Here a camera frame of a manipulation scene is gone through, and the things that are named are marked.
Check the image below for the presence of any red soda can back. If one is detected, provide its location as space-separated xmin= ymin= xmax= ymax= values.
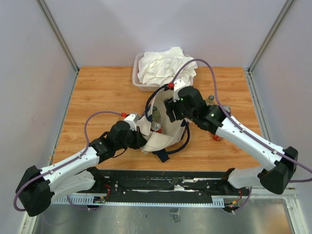
xmin=212 ymin=134 xmax=223 ymax=141

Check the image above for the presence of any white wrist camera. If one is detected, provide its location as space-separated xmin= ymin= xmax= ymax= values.
xmin=168 ymin=79 xmax=187 ymax=102
xmin=121 ymin=113 xmax=139 ymax=131

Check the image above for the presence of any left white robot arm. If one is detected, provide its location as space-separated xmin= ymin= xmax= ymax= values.
xmin=13 ymin=120 xmax=150 ymax=216

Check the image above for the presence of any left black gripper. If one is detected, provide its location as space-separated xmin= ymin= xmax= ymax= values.
xmin=116 ymin=125 xmax=147 ymax=150

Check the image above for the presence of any red soda can front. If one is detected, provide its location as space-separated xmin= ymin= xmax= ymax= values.
xmin=151 ymin=121 xmax=162 ymax=133

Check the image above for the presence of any purple soda can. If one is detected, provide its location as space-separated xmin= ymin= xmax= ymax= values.
xmin=223 ymin=105 xmax=231 ymax=115

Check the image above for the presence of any purple cable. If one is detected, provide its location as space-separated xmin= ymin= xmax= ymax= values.
xmin=172 ymin=58 xmax=312 ymax=183
xmin=13 ymin=111 xmax=124 ymax=212

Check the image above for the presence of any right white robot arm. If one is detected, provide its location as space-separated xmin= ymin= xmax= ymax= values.
xmin=164 ymin=83 xmax=298 ymax=195

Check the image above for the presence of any clear glass bottle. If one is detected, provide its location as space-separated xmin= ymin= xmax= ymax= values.
xmin=205 ymin=95 xmax=215 ymax=106
xmin=152 ymin=106 xmax=161 ymax=123

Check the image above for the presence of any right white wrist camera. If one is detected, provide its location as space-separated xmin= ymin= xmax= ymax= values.
xmin=168 ymin=79 xmax=187 ymax=102

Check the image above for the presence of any aluminium frame post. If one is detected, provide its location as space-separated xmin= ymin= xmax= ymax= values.
xmin=247 ymin=0 xmax=296 ymax=74
xmin=36 ymin=0 xmax=79 ymax=74

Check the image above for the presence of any clear plastic bin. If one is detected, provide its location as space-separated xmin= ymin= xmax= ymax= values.
xmin=132 ymin=53 xmax=195 ymax=92

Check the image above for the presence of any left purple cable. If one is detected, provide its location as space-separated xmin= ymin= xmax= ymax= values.
xmin=13 ymin=111 xmax=124 ymax=212

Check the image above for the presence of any beige canvas tote bag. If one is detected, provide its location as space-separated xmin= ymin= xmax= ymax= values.
xmin=137 ymin=87 xmax=190 ymax=162

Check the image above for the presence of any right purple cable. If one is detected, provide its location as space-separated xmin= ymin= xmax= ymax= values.
xmin=172 ymin=58 xmax=312 ymax=183

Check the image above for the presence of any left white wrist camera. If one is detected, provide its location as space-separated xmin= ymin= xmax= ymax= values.
xmin=121 ymin=113 xmax=139 ymax=131

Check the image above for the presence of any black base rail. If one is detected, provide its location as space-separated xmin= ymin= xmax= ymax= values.
xmin=52 ymin=167 xmax=249 ymax=206

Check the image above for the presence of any red soda can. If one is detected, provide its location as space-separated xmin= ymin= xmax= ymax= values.
xmin=212 ymin=134 xmax=223 ymax=141
xmin=151 ymin=121 xmax=162 ymax=133

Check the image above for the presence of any white crumpled cloth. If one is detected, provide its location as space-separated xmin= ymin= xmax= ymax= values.
xmin=137 ymin=46 xmax=198 ymax=87

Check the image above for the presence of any left aluminium frame post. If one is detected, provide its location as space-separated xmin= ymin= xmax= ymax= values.
xmin=36 ymin=0 xmax=79 ymax=74

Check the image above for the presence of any right aluminium frame post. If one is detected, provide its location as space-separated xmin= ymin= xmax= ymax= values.
xmin=247 ymin=0 xmax=296 ymax=74

